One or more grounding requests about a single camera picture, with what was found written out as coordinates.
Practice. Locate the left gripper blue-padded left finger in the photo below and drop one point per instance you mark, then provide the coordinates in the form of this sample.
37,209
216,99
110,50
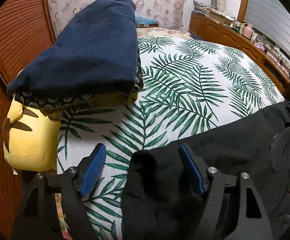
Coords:
37,217

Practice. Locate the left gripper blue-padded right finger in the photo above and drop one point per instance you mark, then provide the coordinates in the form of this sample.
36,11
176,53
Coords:
231,205

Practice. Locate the black printed t-shirt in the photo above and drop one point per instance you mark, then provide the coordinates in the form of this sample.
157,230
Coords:
157,202

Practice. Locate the yellow plush pillow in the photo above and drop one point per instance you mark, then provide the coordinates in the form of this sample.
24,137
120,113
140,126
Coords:
30,138

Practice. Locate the pink thermos jug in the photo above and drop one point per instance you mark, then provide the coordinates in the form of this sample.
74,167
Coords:
247,30

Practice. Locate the grey window blind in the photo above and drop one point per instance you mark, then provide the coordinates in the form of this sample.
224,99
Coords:
272,19

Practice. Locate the green leaf print bedsheet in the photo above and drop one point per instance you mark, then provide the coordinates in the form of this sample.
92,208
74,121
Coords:
190,86

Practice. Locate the dark patterned folded garment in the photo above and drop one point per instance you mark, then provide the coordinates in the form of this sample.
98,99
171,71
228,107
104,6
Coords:
48,106

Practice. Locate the cardboard box on sideboard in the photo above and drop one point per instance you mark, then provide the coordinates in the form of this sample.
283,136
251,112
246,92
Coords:
219,17

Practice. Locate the long wooden sideboard cabinet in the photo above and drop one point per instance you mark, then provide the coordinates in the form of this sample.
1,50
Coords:
214,32

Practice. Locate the floral pink blanket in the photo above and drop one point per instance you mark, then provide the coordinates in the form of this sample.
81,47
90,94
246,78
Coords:
161,32

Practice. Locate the folded navy blue garment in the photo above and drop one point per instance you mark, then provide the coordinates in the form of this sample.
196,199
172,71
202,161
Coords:
96,53

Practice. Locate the blue cloth on box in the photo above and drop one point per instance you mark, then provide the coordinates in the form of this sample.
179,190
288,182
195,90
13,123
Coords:
142,22

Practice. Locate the brown louvered wardrobe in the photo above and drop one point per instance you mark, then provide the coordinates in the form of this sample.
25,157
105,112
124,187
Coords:
25,32

